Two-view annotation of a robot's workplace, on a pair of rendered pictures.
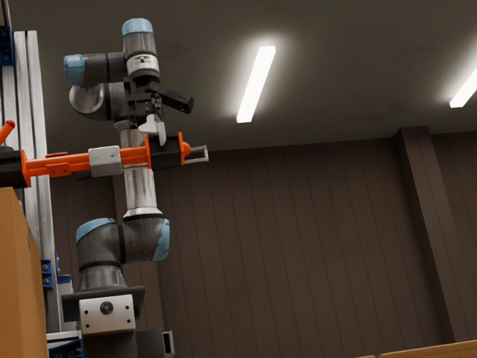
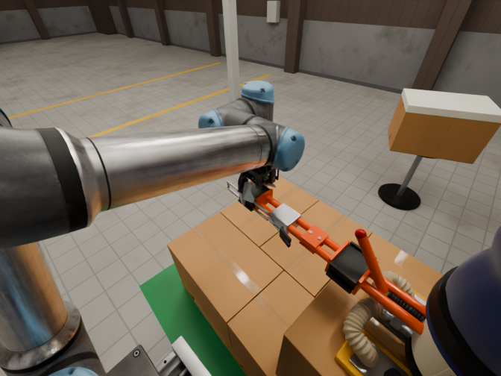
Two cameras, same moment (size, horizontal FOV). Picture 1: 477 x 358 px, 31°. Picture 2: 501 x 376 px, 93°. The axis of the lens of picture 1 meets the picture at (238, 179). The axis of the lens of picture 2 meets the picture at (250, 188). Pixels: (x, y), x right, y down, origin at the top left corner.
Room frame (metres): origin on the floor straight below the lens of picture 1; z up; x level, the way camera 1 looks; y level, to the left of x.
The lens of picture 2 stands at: (2.11, 0.63, 1.73)
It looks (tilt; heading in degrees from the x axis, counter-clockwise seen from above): 41 degrees down; 237
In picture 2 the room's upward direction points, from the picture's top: 1 degrees counter-clockwise
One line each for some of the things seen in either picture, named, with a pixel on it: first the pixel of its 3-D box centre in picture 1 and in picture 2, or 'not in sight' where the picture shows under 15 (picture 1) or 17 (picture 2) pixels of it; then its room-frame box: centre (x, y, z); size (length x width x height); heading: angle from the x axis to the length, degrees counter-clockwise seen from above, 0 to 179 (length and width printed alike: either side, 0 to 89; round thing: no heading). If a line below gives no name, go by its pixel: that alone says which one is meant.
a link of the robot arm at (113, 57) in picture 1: (130, 67); (231, 126); (1.89, 0.22, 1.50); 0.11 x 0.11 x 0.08; 12
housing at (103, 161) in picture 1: (105, 161); (285, 218); (1.77, 0.29, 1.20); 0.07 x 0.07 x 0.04; 7
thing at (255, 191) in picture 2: (164, 150); (256, 193); (1.78, 0.16, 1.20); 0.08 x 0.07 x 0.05; 97
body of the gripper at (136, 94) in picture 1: (144, 100); (259, 163); (1.79, 0.19, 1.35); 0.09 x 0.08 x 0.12; 98
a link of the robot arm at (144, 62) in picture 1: (143, 70); not in sight; (1.79, 0.18, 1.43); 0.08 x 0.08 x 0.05
